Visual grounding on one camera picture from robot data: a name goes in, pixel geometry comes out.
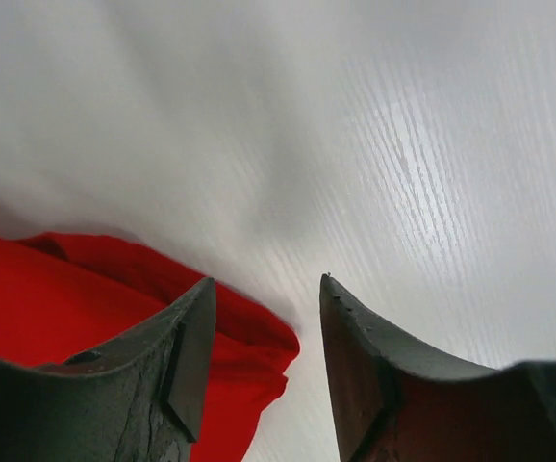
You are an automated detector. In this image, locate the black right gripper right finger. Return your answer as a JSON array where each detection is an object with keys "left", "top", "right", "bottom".
[{"left": 319, "top": 275, "right": 556, "bottom": 461}]

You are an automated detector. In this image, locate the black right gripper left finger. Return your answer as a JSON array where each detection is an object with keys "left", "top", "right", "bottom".
[{"left": 0, "top": 278, "right": 216, "bottom": 461}]

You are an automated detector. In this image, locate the red printed t shirt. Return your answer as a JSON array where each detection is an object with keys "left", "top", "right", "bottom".
[{"left": 0, "top": 233, "right": 300, "bottom": 461}]

